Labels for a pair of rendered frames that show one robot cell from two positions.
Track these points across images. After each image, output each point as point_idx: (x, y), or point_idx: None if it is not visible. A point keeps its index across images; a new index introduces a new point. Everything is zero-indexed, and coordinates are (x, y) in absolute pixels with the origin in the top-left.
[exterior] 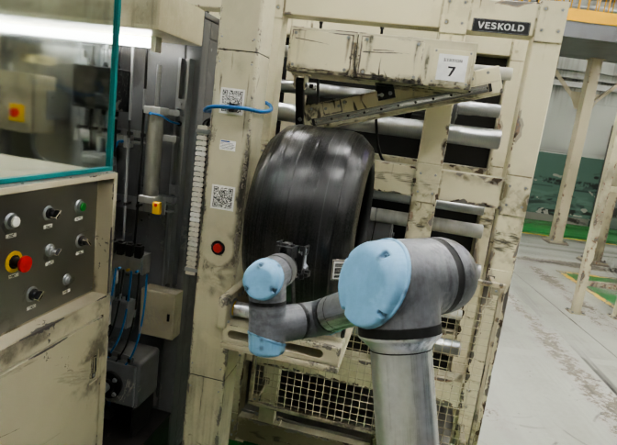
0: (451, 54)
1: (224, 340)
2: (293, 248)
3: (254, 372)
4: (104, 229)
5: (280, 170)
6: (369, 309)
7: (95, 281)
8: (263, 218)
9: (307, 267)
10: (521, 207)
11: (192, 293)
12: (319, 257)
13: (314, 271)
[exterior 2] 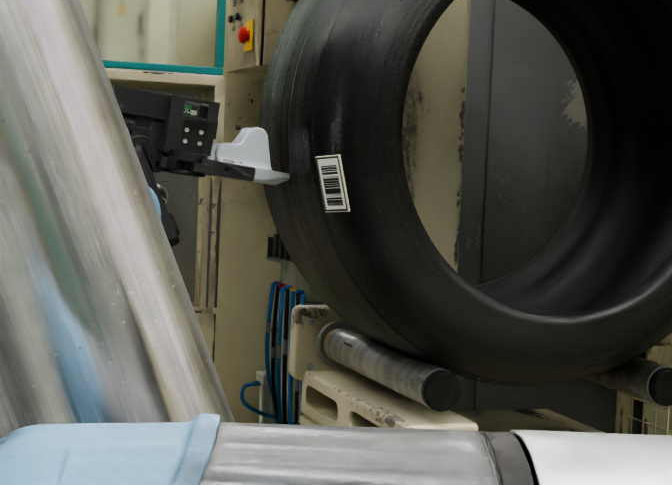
0: None
1: (302, 411)
2: (126, 87)
3: None
4: (207, 185)
5: None
6: None
7: (200, 286)
8: (263, 90)
9: (241, 165)
10: None
11: (497, 400)
12: (299, 153)
13: (301, 192)
